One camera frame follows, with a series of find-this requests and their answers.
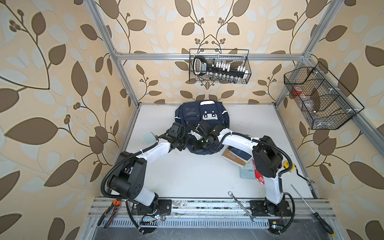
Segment red object in basket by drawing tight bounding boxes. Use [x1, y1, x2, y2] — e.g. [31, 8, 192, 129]
[292, 86, 303, 96]

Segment light green flat case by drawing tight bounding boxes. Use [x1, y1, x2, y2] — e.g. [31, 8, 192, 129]
[143, 132, 156, 146]

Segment right wire basket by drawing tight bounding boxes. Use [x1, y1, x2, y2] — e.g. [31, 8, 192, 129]
[284, 62, 365, 130]

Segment black handled screwdriver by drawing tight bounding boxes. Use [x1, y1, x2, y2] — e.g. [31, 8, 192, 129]
[291, 185, 336, 237]

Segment wire basket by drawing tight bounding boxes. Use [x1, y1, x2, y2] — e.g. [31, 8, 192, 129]
[284, 62, 365, 130]
[189, 48, 252, 85]

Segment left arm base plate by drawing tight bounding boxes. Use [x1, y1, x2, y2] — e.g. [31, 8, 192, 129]
[131, 199, 173, 216]

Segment silver combination wrench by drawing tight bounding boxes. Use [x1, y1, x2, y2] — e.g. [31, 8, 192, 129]
[228, 191, 257, 223]

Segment black socket set holder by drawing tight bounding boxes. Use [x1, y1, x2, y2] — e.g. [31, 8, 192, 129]
[189, 55, 252, 79]

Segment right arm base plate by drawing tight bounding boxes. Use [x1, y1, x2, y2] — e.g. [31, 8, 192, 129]
[249, 198, 292, 217]

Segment navy blue student backpack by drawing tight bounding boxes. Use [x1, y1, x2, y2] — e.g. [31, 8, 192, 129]
[175, 100, 230, 155]

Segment orange handled pliers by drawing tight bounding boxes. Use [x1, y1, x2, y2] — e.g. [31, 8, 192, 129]
[96, 199, 122, 229]

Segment red packet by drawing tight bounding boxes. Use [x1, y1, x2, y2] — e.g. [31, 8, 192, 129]
[253, 161, 265, 185]

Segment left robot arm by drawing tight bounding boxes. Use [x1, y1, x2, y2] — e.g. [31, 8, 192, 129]
[98, 123, 190, 234]

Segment yellow tape measure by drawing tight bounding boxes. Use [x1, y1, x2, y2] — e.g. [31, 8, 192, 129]
[284, 161, 296, 173]

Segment brown cover book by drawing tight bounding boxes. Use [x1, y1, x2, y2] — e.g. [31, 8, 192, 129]
[222, 149, 248, 168]

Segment back wire basket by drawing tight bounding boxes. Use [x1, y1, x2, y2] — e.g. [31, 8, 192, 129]
[189, 48, 252, 85]

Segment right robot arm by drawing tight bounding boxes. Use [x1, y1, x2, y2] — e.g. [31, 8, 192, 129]
[187, 121, 293, 217]

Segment dark blue book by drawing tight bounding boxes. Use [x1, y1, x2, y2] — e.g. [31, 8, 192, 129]
[228, 146, 253, 162]

